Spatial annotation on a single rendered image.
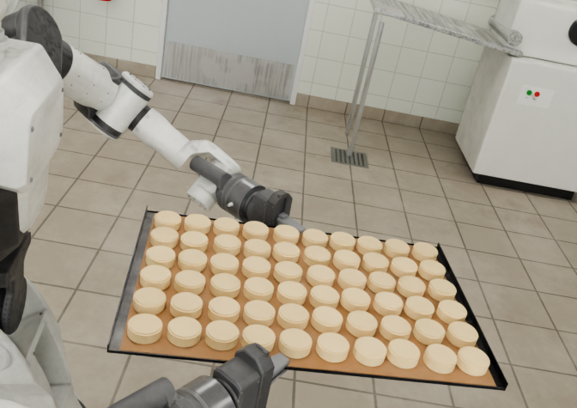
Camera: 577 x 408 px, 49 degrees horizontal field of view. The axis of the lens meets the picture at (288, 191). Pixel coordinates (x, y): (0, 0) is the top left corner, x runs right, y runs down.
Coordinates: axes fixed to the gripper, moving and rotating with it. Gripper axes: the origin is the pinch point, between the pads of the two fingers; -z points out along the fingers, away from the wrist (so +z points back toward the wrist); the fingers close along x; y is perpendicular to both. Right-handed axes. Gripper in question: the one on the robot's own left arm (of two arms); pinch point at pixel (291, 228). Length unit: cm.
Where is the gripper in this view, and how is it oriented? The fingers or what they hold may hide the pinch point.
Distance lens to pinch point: 129.9
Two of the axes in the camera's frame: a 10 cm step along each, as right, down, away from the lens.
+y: 6.6, -2.4, 7.2
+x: 1.7, -8.7, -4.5
